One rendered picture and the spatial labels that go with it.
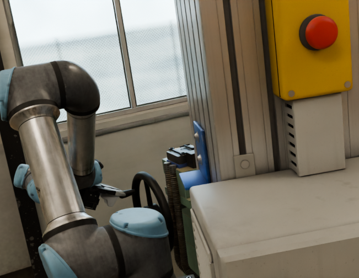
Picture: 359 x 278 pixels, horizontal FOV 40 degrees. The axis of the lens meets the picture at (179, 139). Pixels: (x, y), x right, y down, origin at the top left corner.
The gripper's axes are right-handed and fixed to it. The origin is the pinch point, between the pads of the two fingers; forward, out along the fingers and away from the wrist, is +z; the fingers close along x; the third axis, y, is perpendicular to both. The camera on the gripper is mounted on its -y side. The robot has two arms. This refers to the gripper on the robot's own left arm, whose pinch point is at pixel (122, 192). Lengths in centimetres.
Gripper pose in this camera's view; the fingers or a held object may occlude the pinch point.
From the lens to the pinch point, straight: 170.7
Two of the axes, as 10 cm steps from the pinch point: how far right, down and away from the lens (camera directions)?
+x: 4.2, 1.9, -8.9
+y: -3.1, 9.5, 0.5
